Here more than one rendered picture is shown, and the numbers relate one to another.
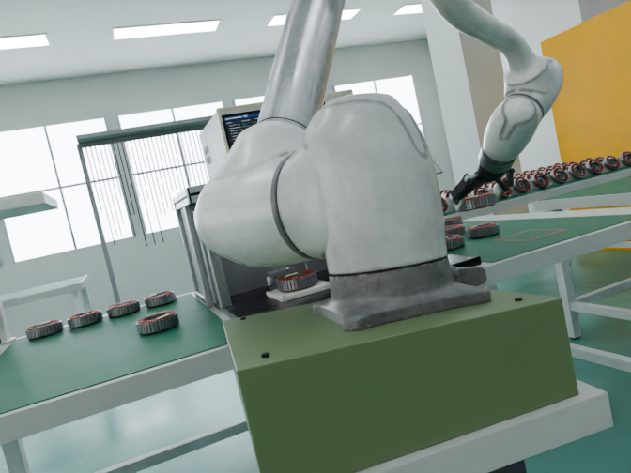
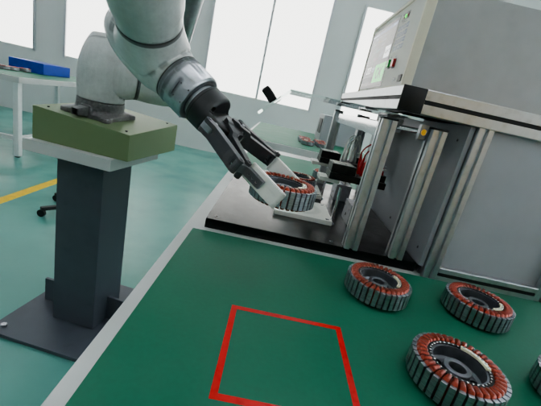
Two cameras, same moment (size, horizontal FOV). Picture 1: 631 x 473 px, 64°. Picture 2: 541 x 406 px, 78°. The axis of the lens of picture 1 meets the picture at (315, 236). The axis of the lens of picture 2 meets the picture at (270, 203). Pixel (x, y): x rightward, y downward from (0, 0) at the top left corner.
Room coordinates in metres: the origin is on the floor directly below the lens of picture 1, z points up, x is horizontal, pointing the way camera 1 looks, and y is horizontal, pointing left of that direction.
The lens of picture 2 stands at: (1.67, -1.01, 1.04)
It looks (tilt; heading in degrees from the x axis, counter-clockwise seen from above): 17 degrees down; 109
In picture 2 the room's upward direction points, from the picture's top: 13 degrees clockwise
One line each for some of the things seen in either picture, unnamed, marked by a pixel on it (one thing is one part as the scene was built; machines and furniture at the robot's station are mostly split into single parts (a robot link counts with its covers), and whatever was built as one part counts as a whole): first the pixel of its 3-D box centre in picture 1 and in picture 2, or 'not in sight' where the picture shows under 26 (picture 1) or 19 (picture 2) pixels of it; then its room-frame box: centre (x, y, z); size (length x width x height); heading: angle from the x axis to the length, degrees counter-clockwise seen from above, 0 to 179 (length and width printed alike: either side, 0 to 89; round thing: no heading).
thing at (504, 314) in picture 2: not in sight; (476, 305); (1.87, -0.36, 0.77); 0.11 x 0.11 x 0.04
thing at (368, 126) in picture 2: not in sight; (353, 122); (1.52, 0.00, 1.03); 0.62 x 0.01 x 0.03; 110
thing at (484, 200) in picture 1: (476, 202); (282, 190); (1.51, -0.49, 0.90); 0.11 x 0.11 x 0.04
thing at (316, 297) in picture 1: (337, 283); (303, 202); (1.44, -0.03, 0.76); 0.64 x 0.47 x 0.02; 110
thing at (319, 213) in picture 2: not in sight; (301, 209); (1.47, -0.15, 0.78); 0.15 x 0.15 x 0.01; 20
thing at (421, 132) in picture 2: not in sight; (381, 123); (1.59, 0.02, 1.04); 0.62 x 0.02 x 0.03; 110
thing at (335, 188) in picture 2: (282, 278); (340, 190); (1.52, 0.12, 0.80); 0.07 x 0.05 x 0.06; 110
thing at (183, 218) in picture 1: (194, 255); not in sight; (1.69, 0.40, 0.91); 0.28 x 0.03 x 0.32; 20
